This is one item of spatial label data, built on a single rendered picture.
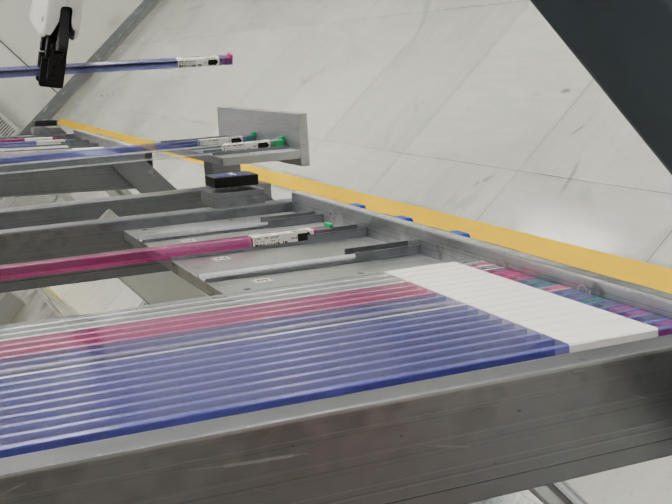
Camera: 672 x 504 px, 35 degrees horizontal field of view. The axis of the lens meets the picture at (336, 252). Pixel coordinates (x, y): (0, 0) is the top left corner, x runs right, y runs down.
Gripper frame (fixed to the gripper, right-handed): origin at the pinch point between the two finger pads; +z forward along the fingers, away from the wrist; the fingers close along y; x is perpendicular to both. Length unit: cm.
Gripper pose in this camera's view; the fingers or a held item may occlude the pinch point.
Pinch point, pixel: (50, 69)
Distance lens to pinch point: 151.3
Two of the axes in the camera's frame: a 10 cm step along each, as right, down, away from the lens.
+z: -2.2, 9.0, 3.7
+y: 3.9, 4.3, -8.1
